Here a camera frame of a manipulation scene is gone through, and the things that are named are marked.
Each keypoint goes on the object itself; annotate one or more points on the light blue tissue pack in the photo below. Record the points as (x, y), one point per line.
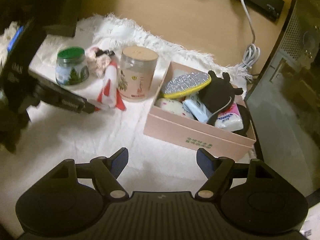
(197, 109)

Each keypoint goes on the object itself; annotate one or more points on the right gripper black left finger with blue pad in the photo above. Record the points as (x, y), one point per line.
(106, 171)

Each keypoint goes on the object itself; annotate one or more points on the green lid glass jar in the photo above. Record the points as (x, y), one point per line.
(71, 66)

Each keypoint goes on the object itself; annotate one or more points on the white tissue pack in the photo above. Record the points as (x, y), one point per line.
(230, 120)

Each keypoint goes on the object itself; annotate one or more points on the white spotted soft pouch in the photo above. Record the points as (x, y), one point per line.
(174, 107)

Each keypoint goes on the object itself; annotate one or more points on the pink cardboard box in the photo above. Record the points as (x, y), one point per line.
(192, 134)

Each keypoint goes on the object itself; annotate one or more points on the pink fluffy scrunchie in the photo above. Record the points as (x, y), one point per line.
(98, 60)

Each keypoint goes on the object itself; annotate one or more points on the red white foam rocket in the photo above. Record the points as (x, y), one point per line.
(109, 96)

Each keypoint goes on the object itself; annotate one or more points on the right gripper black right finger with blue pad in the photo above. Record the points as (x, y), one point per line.
(218, 172)

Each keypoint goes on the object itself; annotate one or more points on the black plush toy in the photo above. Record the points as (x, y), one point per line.
(219, 95)

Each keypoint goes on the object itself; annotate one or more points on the white fluffy rug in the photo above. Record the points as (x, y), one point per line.
(55, 134)

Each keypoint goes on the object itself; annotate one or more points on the silver yellow scrub sponge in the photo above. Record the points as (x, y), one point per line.
(185, 85)

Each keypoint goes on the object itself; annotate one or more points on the tan lid clear canister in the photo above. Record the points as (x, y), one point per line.
(136, 69)

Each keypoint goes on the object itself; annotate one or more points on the black computer tower case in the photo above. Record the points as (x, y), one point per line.
(284, 103)

